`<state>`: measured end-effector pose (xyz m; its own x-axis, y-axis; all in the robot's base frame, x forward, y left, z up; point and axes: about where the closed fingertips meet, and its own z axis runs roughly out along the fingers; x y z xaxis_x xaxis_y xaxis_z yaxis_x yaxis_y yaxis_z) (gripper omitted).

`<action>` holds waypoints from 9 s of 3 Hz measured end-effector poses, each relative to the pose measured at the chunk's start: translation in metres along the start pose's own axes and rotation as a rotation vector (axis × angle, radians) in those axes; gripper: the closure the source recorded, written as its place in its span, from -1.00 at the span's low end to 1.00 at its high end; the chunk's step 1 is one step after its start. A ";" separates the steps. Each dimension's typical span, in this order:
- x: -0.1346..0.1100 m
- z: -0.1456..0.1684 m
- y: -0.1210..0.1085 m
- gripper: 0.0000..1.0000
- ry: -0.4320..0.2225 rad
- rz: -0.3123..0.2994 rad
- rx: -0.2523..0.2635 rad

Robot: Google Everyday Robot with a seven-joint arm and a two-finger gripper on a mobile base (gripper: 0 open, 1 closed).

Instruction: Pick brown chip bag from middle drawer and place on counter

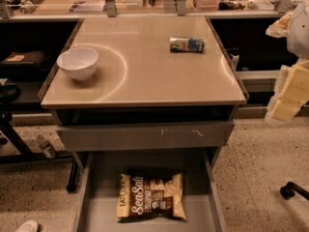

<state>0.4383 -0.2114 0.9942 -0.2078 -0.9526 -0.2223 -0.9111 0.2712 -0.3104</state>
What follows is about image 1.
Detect grey drawer cabinet with counter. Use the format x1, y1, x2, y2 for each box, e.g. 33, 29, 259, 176
42, 16, 246, 161

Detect brown sea salt chip bag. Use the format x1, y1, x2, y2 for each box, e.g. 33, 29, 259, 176
116, 173, 186, 219

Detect open grey middle drawer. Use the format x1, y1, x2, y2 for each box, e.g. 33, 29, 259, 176
72, 150, 227, 232

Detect white shoe tip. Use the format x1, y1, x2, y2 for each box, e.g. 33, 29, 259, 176
15, 220, 39, 232

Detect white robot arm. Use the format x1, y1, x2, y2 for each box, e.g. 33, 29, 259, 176
265, 0, 309, 125

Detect black chair wheel leg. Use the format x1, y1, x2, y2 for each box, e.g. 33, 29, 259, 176
280, 182, 309, 200

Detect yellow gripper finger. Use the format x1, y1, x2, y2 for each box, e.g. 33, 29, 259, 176
266, 12, 293, 38
265, 61, 309, 123

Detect closed grey top drawer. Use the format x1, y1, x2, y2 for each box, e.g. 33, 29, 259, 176
57, 121, 234, 152

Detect black table leg frame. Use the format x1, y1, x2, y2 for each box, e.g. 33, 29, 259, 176
0, 113, 78, 193

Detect blue silver snack packet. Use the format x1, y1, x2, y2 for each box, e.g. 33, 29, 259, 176
170, 37, 206, 53

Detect white ceramic bowl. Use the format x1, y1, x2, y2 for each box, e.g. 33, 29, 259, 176
57, 47, 98, 80

